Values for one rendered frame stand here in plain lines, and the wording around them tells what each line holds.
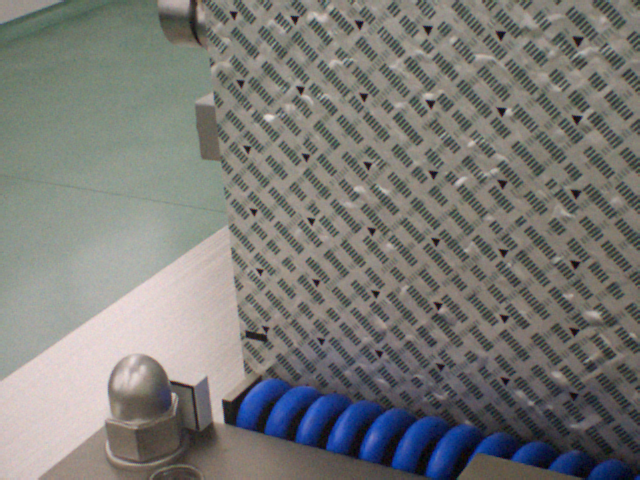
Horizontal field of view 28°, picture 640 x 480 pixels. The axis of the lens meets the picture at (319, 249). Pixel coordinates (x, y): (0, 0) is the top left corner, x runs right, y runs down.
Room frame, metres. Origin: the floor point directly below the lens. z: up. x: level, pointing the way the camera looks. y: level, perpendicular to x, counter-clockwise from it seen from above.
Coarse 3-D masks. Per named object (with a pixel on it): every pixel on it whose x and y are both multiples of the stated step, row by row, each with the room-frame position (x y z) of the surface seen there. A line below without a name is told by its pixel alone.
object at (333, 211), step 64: (256, 64) 0.51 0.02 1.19; (320, 64) 0.50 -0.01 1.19; (384, 64) 0.48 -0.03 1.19; (448, 64) 0.47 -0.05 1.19; (512, 64) 0.45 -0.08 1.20; (576, 64) 0.44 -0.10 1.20; (256, 128) 0.52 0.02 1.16; (320, 128) 0.50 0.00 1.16; (384, 128) 0.48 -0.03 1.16; (448, 128) 0.47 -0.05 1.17; (512, 128) 0.45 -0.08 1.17; (576, 128) 0.44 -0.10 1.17; (256, 192) 0.52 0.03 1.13; (320, 192) 0.50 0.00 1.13; (384, 192) 0.48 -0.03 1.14; (448, 192) 0.47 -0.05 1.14; (512, 192) 0.45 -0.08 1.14; (576, 192) 0.44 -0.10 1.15; (256, 256) 0.52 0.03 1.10; (320, 256) 0.50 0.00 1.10; (384, 256) 0.48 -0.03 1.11; (448, 256) 0.47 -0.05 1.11; (512, 256) 0.45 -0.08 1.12; (576, 256) 0.44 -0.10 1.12; (256, 320) 0.52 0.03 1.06; (320, 320) 0.50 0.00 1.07; (384, 320) 0.49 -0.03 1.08; (448, 320) 0.47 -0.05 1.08; (512, 320) 0.45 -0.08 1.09; (576, 320) 0.44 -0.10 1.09; (320, 384) 0.50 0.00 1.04; (384, 384) 0.49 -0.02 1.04; (448, 384) 0.47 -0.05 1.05; (512, 384) 0.45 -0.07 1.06; (576, 384) 0.44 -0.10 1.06; (576, 448) 0.44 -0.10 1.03
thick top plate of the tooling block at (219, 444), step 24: (96, 432) 0.49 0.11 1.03; (192, 432) 0.48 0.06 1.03; (216, 432) 0.48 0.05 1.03; (240, 432) 0.48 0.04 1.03; (72, 456) 0.47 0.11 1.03; (96, 456) 0.47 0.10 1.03; (192, 456) 0.46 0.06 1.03; (216, 456) 0.46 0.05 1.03; (240, 456) 0.46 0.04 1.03; (264, 456) 0.46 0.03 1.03; (288, 456) 0.46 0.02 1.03; (312, 456) 0.45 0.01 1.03; (336, 456) 0.45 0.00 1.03
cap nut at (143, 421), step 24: (120, 360) 0.47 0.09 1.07; (144, 360) 0.47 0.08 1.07; (120, 384) 0.46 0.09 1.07; (144, 384) 0.46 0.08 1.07; (168, 384) 0.47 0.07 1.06; (120, 408) 0.46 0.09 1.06; (144, 408) 0.46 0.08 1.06; (168, 408) 0.47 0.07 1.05; (120, 432) 0.46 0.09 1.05; (144, 432) 0.46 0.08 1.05; (168, 432) 0.46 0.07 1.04; (120, 456) 0.46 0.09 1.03; (144, 456) 0.46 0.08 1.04; (168, 456) 0.46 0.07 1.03
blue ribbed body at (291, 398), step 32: (288, 384) 0.50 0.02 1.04; (256, 416) 0.48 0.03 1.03; (288, 416) 0.48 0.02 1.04; (320, 416) 0.47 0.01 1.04; (352, 416) 0.47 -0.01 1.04; (384, 416) 0.46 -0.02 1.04; (320, 448) 0.48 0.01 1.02; (352, 448) 0.47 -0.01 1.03; (384, 448) 0.45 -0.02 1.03; (416, 448) 0.44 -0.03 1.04; (448, 448) 0.44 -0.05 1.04; (480, 448) 0.43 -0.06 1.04; (512, 448) 0.44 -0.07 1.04; (544, 448) 0.43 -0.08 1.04
